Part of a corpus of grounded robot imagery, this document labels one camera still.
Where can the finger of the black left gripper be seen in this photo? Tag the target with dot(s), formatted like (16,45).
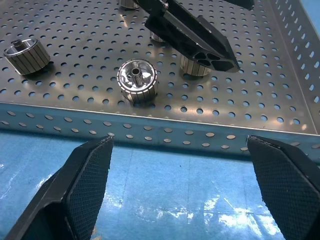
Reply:
(242,3)
(190,35)

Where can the blue plastic table cover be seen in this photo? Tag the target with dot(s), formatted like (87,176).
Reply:
(162,187)

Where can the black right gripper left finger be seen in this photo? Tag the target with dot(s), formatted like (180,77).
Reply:
(75,195)

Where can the ribbed metal roller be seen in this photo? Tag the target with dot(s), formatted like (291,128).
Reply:
(156,37)
(126,3)
(136,92)
(27,62)
(190,69)

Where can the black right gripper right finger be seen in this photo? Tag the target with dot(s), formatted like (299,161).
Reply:
(287,187)

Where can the perforated steel tray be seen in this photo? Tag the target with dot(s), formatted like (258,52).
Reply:
(75,37)

